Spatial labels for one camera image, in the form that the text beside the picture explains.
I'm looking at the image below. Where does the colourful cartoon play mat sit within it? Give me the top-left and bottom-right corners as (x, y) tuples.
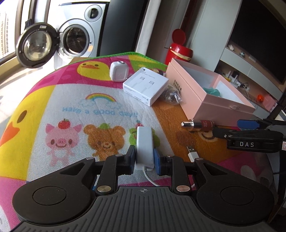
(1, 53), (275, 231)

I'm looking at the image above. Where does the black television screen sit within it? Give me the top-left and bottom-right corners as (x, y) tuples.
(230, 1), (285, 83)

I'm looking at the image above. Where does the red trash can with lid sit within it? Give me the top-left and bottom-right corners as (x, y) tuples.
(165, 29), (193, 65)

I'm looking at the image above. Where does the small orange pumpkin figure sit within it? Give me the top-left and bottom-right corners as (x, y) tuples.
(257, 94), (264, 103)

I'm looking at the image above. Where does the white cable box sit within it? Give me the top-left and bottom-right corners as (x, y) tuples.
(123, 67), (169, 106)

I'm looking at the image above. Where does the washing machine round door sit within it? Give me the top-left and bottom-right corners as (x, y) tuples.
(16, 22), (60, 68)

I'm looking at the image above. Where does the dark red lipstick tube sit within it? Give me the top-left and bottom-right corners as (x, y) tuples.
(181, 119), (215, 132)

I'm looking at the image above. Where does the white power adapter block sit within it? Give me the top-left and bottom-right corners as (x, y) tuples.
(135, 126), (154, 171)

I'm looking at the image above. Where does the silver washing machine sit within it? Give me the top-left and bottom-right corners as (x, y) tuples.
(48, 1), (110, 59)

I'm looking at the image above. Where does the white usb cable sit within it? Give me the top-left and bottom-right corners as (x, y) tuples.
(141, 145), (203, 187)

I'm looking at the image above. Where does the pink cardboard box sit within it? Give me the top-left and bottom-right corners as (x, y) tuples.
(166, 59), (255, 126)

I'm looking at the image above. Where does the teal plastic hook tool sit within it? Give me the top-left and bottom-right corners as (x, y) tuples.
(203, 87), (221, 97)

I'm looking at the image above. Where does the white tv cabinet shelf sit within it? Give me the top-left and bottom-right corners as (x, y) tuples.
(219, 44), (285, 113)

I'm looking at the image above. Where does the white square device with button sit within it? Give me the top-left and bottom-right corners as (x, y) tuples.
(110, 61), (129, 82)

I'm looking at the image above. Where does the clear plastic bag of parts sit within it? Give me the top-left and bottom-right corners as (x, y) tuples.
(159, 85), (182, 105)

